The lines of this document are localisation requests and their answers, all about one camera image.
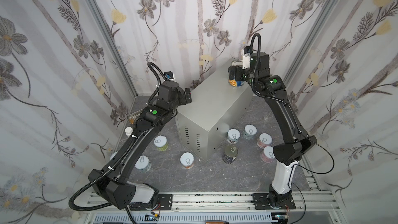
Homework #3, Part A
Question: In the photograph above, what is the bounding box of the blue soup can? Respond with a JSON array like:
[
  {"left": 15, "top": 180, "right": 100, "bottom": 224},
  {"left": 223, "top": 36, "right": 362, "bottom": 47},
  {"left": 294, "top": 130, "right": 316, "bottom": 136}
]
[{"left": 228, "top": 60, "right": 245, "bottom": 88}]

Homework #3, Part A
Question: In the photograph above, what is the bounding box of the dark navy food can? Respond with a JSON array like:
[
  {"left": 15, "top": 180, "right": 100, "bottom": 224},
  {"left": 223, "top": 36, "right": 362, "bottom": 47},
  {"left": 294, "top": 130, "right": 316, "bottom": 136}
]
[{"left": 222, "top": 144, "right": 238, "bottom": 164}]

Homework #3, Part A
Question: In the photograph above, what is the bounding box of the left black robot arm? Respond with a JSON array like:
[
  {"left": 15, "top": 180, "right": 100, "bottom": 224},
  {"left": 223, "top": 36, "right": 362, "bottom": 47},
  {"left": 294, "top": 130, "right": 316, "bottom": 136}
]
[{"left": 68, "top": 62, "right": 192, "bottom": 212}]

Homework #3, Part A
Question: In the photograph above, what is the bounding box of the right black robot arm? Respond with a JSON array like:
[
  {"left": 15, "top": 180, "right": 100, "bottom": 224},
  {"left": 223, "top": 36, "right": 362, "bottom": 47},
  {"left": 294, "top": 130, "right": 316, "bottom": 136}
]
[{"left": 228, "top": 33, "right": 318, "bottom": 210}]

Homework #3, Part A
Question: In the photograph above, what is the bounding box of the grey metal cabinet box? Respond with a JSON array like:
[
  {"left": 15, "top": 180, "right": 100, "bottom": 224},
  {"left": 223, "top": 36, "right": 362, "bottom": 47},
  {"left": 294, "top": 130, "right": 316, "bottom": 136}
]
[{"left": 176, "top": 59, "right": 254, "bottom": 161}]

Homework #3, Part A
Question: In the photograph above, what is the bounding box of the green can white lid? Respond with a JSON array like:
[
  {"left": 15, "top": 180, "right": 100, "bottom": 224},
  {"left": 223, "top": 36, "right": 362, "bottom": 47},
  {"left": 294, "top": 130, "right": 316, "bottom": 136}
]
[{"left": 153, "top": 135, "right": 169, "bottom": 151}]

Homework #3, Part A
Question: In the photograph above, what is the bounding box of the metal tray with contents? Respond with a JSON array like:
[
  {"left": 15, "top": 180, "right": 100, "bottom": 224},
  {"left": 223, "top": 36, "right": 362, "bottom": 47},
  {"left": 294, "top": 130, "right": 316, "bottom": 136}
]
[{"left": 127, "top": 114, "right": 139, "bottom": 124}]

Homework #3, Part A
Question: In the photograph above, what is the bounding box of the light teal can white lid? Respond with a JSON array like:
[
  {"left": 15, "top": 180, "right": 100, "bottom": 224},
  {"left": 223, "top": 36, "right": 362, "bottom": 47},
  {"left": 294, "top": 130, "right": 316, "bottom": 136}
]
[{"left": 243, "top": 124, "right": 257, "bottom": 140}]

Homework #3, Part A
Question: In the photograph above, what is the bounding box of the orange can white lid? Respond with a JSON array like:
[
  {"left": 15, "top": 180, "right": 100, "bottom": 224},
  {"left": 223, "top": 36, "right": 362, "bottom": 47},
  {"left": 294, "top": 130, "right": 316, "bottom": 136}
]
[{"left": 180, "top": 152, "right": 194, "bottom": 169}]

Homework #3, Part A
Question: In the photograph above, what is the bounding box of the white plastic bottle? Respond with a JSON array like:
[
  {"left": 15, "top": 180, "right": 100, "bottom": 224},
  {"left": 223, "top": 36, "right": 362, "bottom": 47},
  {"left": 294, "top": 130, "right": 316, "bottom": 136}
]
[{"left": 124, "top": 127, "right": 133, "bottom": 137}]

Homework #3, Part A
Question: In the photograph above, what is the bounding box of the teal grey can white lid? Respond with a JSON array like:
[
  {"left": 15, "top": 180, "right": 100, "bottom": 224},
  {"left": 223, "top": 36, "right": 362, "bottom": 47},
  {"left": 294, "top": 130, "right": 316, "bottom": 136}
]
[{"left": 135, "top": 155, "right": 151, "bottom": 173}]

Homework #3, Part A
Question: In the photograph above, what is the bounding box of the pale pink can white lid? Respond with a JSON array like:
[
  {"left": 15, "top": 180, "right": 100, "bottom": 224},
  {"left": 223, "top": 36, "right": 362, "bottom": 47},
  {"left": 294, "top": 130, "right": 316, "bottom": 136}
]
[{"left": 260, "top": 146, "right": 275, "bottom": 163}]

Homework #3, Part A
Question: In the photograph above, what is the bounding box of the yellow can white lid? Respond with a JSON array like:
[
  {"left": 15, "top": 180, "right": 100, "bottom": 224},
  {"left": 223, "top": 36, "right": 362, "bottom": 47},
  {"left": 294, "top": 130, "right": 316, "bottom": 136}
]
[{"left": 109, "top": 152, "right": 118, "bottom": 161}]

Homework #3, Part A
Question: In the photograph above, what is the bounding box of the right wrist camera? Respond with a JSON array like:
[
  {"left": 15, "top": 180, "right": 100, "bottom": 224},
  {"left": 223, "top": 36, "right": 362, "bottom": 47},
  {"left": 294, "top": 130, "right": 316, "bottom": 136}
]
[{"left": 241, "top": 46, "right": 251, "bottom": 69}]

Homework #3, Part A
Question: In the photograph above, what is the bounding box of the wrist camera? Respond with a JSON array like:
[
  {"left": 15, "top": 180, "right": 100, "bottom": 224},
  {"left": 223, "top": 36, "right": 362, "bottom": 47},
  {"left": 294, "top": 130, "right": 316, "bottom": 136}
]
[
  {"left": 164, "top": 71, "right": 175, "bottom": 81},
  {"left": 241, "top": 46, "right": 251, "bottom": 69}
]

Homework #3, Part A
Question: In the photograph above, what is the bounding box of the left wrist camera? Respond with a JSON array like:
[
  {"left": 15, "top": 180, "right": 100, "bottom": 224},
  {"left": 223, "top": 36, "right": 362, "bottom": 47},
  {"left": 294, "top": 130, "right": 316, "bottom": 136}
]
[{"left": 164, "top": 71, "right": 175, "bottom": 81}]

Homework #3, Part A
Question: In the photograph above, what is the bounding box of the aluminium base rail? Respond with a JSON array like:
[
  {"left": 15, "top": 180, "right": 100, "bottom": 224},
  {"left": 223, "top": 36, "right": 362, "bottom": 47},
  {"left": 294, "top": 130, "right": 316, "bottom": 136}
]
[{"left": 85, "top": 190, "right": 346, "bottom": 224}]

